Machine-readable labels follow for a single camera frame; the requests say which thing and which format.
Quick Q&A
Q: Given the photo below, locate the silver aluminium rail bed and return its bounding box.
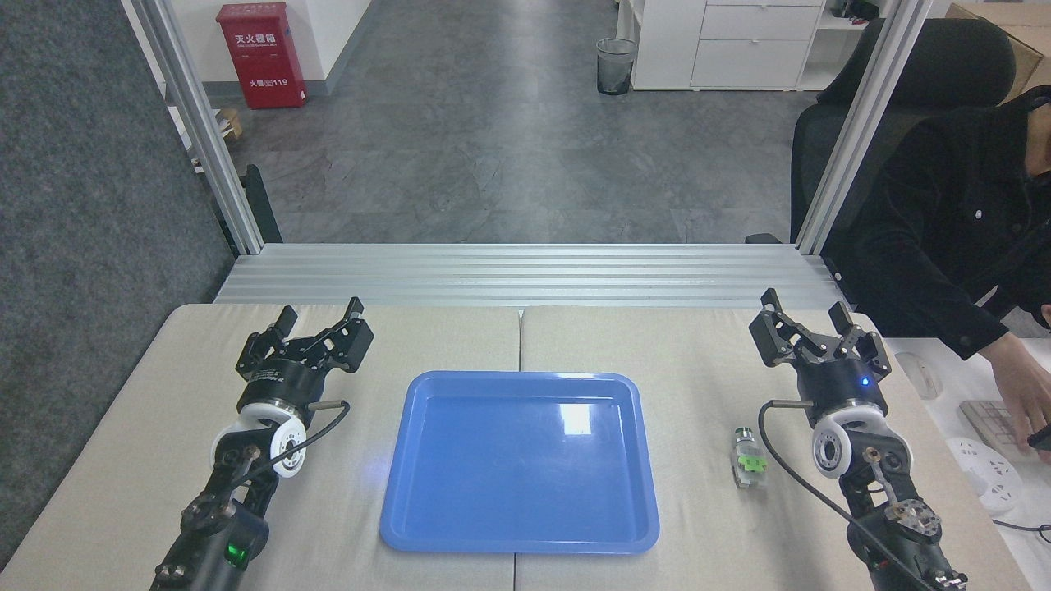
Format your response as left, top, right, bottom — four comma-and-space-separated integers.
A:
213, 243, 851, 311

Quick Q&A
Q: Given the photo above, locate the white keyboard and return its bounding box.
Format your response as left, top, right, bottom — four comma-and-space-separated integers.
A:
959, 400, 1037, 457

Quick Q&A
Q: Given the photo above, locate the red fire extinguisher box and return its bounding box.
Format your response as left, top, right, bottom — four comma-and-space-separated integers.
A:
216, 2, 309, 110

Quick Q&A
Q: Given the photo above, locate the thin black desk cable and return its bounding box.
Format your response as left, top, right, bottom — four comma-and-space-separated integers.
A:
992, 517, 1051, 545

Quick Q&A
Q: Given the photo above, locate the white computer mouse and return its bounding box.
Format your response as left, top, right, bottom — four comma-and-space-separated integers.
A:
893, 351, 940, 401

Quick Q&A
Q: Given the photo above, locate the person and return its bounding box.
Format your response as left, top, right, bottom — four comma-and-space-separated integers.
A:
824, 86, 1051, 362

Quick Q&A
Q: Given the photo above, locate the blue plastic tray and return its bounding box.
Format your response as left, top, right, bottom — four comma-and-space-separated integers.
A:
379, 371, 660, 555

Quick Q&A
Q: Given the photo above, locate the black office chair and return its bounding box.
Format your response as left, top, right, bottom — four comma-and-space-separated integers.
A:
746, 18, 1019, 245

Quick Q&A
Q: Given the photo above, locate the brown cardboard box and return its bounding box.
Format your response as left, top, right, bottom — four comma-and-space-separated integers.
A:
944, 2, 1051, 104

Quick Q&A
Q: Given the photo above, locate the person's hand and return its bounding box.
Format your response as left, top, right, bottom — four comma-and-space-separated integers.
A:
981, 332, 1051, 451

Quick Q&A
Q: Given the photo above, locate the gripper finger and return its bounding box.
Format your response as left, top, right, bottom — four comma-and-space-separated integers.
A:
236, 306, 298, 375
287, 297, 375, 373
749, 288, 825, 369
828, 301, 893, 379

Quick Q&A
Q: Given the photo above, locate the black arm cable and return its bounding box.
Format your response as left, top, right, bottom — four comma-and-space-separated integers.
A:
758, 400, 937, 591
246, 400, 352, 487

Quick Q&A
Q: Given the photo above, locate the white drawer cabinet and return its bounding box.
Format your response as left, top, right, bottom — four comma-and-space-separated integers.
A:
616, 0, 827, 92

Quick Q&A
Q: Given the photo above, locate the white power strip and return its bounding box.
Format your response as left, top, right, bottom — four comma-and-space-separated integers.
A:
944, 437, 1026, 515

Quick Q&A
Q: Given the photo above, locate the grey mesh waste bin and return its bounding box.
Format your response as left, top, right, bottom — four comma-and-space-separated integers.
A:
595, 38, 638, 96

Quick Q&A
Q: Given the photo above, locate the silver aluminium post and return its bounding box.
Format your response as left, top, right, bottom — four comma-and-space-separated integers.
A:
123, 0, 265, 255
795, 0, 934, 255

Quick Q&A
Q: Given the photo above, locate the grey felt partition panel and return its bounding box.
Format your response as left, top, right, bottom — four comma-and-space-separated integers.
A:
0, 0, 239, 567

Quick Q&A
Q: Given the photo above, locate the black panel foot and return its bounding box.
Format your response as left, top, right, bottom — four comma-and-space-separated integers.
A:
215, 164, 284, 247

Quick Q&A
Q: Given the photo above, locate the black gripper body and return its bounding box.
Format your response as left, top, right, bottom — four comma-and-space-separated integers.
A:
238, 357, 327, 415
796, 358, 890, 427

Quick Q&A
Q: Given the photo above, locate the switch part with green tab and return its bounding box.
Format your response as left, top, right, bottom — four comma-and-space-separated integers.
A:
732, 427, 769, 492

